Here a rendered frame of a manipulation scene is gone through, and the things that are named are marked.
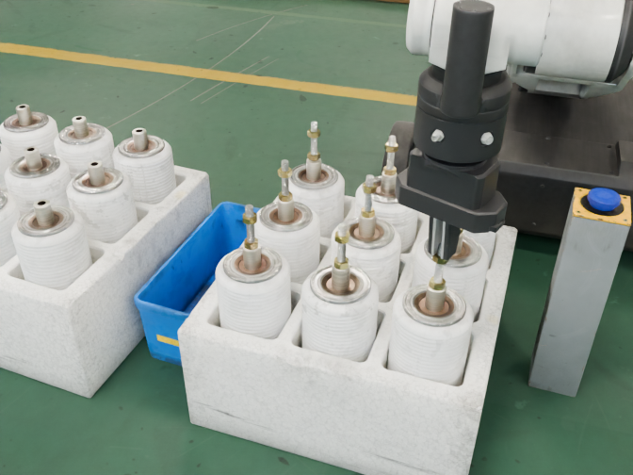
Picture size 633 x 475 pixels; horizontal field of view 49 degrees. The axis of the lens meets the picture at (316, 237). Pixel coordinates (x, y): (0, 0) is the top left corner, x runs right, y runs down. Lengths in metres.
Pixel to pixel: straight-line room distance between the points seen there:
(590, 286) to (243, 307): 0.46
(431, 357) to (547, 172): 0.56
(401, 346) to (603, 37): 0.54
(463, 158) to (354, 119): 1.17
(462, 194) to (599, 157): 0.67
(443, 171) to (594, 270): 0.34
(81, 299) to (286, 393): 0.31
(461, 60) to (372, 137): 1.15
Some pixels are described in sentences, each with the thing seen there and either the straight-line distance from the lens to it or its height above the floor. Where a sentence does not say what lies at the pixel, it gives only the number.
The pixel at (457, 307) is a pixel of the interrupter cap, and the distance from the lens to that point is 0.85.
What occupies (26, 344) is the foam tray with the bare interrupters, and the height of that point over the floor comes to 0.08.
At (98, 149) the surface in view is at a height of 0.24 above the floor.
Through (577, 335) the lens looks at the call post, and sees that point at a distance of 1.06.
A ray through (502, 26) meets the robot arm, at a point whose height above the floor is 0.60.
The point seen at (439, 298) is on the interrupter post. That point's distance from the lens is 0.83.
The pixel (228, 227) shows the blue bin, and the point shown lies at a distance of 1.30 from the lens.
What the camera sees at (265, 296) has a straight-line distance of 0.87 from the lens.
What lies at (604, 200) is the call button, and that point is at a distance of 0.95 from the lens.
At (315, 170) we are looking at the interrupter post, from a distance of 1.06.
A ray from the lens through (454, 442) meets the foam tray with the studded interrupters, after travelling 0.89.
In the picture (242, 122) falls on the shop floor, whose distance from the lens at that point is 1.83.
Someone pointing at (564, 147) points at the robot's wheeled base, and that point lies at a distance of 1.38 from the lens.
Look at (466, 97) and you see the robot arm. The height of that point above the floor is 0.55.
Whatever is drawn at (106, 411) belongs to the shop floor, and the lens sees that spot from 1.09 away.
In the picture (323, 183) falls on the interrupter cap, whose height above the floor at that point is 0.25.
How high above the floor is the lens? 0.80
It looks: 35 degrees down
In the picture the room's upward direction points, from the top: straight up
